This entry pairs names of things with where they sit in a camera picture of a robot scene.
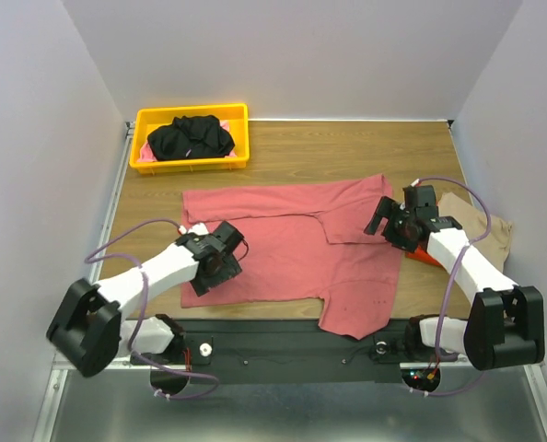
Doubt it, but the pink red t shirt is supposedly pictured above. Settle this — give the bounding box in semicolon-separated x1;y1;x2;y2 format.
180;174;402;340

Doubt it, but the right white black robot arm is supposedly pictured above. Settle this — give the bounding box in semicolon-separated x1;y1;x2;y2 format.
364;179;545;371

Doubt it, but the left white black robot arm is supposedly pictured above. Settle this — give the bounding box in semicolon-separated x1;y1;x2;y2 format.
46;222;245;378

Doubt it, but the folded orange t shirt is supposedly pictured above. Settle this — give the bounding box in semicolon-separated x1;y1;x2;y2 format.
405;247;441;267

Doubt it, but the folded beige t shirt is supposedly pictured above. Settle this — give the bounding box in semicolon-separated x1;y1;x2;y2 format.
438;192;513;271

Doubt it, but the yellow plastic bin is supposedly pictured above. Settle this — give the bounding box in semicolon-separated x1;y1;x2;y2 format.
129;103;250;174

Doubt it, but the black t shirt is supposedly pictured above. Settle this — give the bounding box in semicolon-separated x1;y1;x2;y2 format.
147;115;235;161

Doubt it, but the light pink t shirt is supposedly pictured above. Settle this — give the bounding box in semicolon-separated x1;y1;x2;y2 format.
136;120;230;163

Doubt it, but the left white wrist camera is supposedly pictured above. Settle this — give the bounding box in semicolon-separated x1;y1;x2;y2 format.
178;223;209;236

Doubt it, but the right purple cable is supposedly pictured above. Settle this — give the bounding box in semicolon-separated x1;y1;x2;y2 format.
409;177;492;398

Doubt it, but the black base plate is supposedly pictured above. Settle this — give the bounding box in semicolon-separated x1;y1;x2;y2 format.
118;315;440;390

